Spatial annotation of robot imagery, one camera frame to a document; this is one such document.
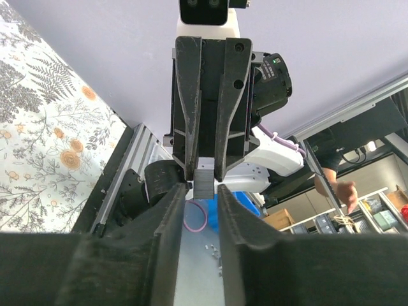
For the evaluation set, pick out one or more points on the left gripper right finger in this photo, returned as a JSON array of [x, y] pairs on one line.
[[263, 266]]

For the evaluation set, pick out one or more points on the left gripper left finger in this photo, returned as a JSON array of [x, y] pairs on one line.
[[136, 265]]

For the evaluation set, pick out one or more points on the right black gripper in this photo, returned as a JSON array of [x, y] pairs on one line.
[[219, 96]]

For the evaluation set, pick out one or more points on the silver staple strip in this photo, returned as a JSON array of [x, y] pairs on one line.
[[203, 184]]

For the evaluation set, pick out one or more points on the person in black shirt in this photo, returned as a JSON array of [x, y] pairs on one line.
[[324, 148]]

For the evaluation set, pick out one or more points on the floral table mat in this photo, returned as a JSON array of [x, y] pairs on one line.
[[57, 135]]

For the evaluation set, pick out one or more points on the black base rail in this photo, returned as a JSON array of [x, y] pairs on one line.
[[138, 174]]

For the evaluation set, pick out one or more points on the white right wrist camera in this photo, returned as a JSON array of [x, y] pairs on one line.
[[209, 19]]

